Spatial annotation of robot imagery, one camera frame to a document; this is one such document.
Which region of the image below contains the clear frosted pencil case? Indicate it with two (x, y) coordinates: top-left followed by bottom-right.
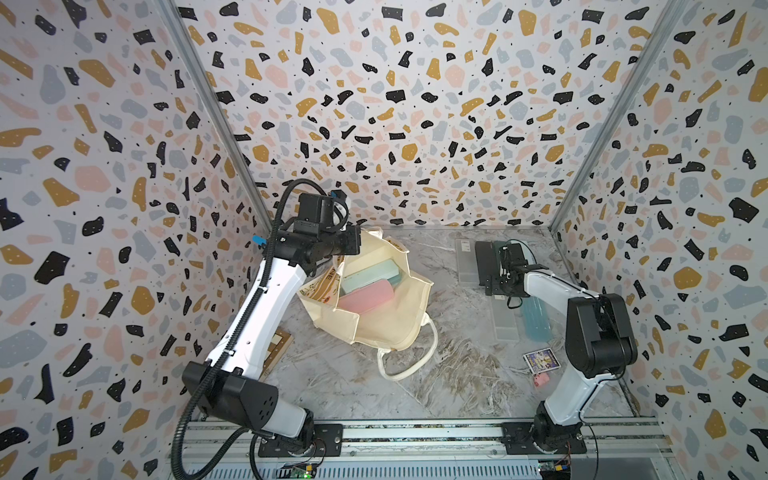
(490, 295), (520, 342)

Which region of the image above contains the translucent grey pencil case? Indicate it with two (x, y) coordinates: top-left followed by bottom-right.
(455, 238), (479, 288)

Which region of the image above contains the teal translucent pencil case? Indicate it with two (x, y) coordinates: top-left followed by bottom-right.
(521, 297), (552, 343)

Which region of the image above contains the cream floral canvas bag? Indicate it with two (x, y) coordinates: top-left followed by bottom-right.
(298, 228), (439, 381)

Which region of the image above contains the light mint pencil case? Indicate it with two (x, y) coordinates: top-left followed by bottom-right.
(507, 240), (537, 265)

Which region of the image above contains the black pencil case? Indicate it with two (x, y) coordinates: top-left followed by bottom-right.
(475, 241), (500, 291)

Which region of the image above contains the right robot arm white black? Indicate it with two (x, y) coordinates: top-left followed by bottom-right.
(475, 240), (638, 455)

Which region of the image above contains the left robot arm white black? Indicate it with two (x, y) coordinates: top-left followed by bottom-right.
(172, 220), (361, 455)

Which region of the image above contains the sage green pencil case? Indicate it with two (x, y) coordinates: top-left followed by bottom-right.
(340, 259), (402, 294)

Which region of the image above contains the playing card box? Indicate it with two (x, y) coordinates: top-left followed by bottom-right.
(523, 348), (561, 375)

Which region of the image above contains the wooden chessboard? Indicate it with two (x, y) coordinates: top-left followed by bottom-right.
(260, 328), (294, 382)

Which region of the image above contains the black corrugated cable conduit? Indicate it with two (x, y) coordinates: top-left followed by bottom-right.
(170, 178), (328, 480)

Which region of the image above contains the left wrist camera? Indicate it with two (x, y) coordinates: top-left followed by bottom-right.
(294, 190), (349, 236)

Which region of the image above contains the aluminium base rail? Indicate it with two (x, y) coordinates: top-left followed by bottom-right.
(208, 417), (684, 479)

